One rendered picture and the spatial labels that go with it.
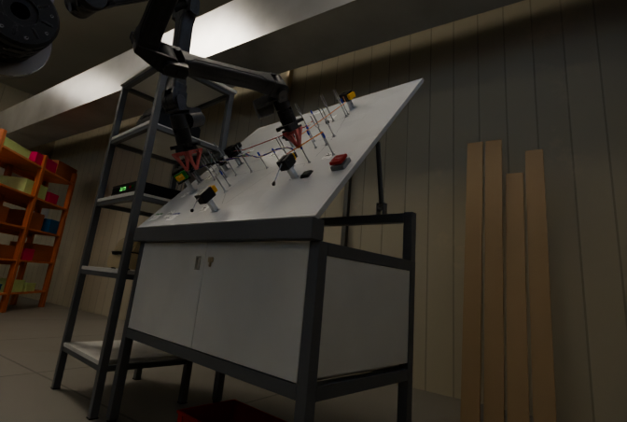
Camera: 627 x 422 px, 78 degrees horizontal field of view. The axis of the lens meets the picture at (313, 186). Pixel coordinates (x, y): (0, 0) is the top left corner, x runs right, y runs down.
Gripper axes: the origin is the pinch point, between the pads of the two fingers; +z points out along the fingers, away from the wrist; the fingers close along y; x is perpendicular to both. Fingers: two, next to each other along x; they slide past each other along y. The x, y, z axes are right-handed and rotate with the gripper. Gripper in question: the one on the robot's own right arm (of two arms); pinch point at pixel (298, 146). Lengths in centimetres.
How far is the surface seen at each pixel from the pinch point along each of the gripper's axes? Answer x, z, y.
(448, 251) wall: -13, 137, -143
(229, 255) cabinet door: -24.1, 26.7, 31.6
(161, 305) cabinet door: -68, 44, 42
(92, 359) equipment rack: -117, 63, 60
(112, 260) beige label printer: -125, 29, 27
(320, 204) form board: 19.0, 14.6, 25.0
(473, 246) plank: 17, 114, -110
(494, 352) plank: 26, 157, -66
